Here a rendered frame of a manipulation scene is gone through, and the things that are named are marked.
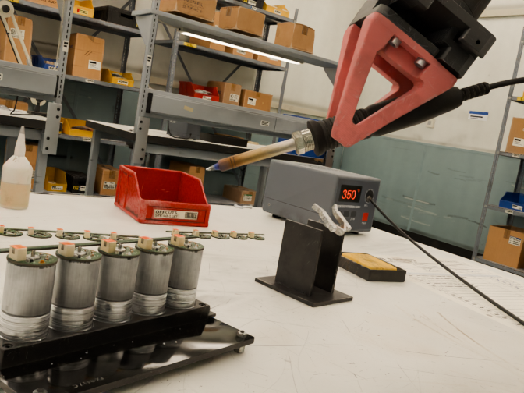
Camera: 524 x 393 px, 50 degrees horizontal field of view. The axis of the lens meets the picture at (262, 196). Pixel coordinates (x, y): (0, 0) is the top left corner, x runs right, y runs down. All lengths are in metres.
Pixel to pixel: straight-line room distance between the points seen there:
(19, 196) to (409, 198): 5.45
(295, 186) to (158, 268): 0.58
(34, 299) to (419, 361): 0.27
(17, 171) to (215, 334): 0.42
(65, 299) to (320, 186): 0.60
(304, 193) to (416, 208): 5.08
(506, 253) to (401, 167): 1.68
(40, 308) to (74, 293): 0.02
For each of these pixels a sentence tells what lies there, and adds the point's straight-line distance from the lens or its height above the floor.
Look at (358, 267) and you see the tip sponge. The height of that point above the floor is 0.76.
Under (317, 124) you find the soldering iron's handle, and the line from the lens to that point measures 0.37.
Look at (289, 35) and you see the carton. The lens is 3.48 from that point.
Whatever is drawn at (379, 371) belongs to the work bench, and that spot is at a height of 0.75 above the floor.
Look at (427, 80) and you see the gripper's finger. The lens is 0.37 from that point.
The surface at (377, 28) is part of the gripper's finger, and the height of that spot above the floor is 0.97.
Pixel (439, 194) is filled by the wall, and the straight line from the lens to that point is 5.80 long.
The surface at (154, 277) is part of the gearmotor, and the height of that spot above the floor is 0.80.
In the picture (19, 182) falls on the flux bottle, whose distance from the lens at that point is 0.74.
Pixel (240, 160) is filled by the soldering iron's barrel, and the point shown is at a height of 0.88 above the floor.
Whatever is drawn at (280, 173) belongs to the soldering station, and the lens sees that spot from 0.94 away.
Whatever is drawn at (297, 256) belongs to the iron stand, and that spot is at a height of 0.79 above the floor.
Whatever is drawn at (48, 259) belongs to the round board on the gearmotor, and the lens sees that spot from 0.32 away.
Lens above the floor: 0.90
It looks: 7 degrees down
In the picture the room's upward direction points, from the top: 10 degrees clockwise
